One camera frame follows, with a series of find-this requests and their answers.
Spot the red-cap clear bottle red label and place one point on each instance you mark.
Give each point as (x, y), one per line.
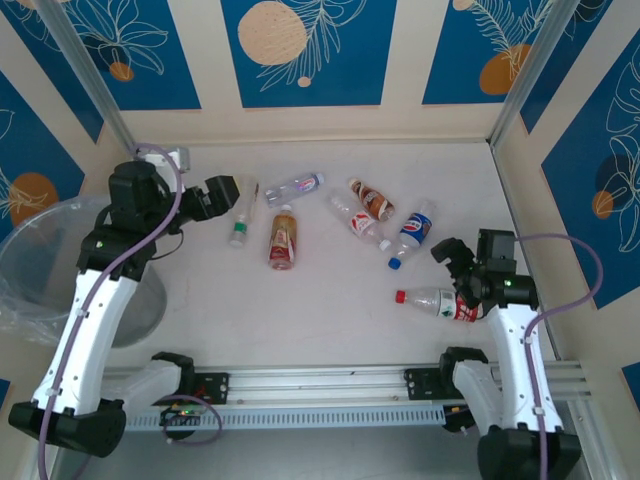
(435, 302)

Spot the blue-cap cola bottle blue label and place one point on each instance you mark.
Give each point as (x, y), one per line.
(415, 230)

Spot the orange tea bottle red label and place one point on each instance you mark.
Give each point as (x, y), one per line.
(283, 240)

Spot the brown coffee drink bottle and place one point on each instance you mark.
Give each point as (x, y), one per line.
(375, 200)

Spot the clear bottle red-white label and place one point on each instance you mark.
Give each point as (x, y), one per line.
(360, 224)

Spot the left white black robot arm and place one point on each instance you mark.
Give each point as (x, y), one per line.
(85, 340)

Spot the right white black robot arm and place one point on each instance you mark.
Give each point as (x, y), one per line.
(515, 360)

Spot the transparent plastic bin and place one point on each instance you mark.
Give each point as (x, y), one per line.
(30, 240)

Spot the clear plastic bin liner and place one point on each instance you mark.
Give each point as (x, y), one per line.
(20, 310)

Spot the small clear purple-label water bottle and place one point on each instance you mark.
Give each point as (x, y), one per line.
(295, 190)

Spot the small circuit board green light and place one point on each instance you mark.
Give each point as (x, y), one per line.
(180, 414)
(455, 422)

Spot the grey metal sheet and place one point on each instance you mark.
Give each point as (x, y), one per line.
(320, 455)

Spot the aluminium table side rail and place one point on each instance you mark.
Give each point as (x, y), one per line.
(512, 200)

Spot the aluminium frame post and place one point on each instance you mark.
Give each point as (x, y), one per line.
(525, 75)
(85, 65)

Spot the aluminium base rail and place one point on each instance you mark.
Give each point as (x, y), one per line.
(320, 380)

